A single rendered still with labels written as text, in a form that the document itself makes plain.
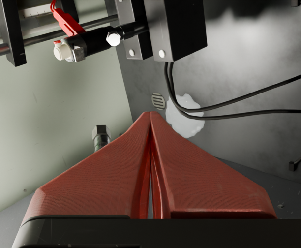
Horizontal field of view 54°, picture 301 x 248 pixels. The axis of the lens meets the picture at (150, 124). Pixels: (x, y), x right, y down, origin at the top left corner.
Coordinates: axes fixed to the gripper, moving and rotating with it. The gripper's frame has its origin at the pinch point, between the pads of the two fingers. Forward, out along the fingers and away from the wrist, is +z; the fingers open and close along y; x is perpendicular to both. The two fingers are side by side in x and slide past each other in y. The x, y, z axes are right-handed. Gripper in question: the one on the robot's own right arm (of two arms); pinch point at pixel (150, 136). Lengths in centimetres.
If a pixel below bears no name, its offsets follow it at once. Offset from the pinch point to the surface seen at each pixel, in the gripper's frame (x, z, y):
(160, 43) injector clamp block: 7.2, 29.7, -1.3
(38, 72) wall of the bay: 20, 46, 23
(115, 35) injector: 4.5, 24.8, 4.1
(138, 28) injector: 5.5, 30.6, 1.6
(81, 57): 5.7, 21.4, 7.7
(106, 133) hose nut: 13.8, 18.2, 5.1
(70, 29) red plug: 4.3, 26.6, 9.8
